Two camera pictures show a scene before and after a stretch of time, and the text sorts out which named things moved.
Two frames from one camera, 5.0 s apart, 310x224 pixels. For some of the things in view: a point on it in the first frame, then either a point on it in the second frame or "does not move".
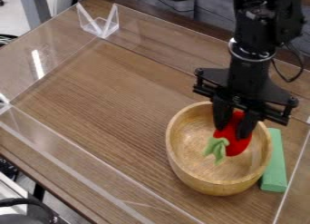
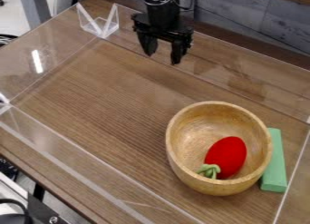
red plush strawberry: (226, 140) -> (227, 153)
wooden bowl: (189, 131) does not move
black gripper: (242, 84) -> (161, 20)
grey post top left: (35, 7) does not move
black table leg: (39, 192) does not move
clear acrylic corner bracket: (98, 25) does not move
